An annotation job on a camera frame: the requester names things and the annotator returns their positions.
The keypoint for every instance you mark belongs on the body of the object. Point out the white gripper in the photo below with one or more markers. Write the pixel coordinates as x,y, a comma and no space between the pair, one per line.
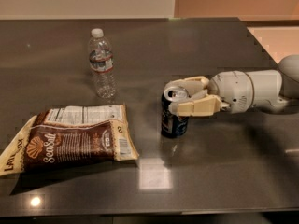
234,90

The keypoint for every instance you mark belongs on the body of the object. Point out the blue pepsi can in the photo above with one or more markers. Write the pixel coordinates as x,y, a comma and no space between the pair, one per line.
173,126

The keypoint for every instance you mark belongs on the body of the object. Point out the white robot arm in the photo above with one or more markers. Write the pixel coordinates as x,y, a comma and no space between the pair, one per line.
273,89

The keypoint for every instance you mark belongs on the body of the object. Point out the clear plastic water bottle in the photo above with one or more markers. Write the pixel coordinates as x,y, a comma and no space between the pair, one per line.
101,64

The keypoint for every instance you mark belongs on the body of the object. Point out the brown sea salt chip bag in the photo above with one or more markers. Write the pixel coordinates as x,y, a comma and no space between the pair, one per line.
67,137

